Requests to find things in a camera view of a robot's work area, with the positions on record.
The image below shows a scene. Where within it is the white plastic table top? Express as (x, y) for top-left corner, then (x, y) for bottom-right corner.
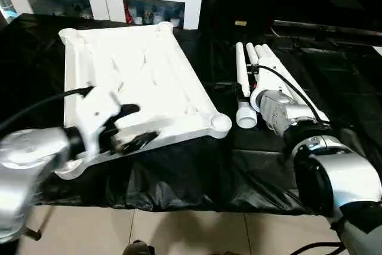
(55, 21), (233, 180)

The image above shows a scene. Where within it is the red item behind glass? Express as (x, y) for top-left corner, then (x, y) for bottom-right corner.
(124, 4), (134, 24)

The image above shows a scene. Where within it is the black plastic mat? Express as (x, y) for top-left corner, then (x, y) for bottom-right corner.
(0, 13), (382, 217)

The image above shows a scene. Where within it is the long black rail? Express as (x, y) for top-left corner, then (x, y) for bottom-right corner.
(273, 19), (382, 34)

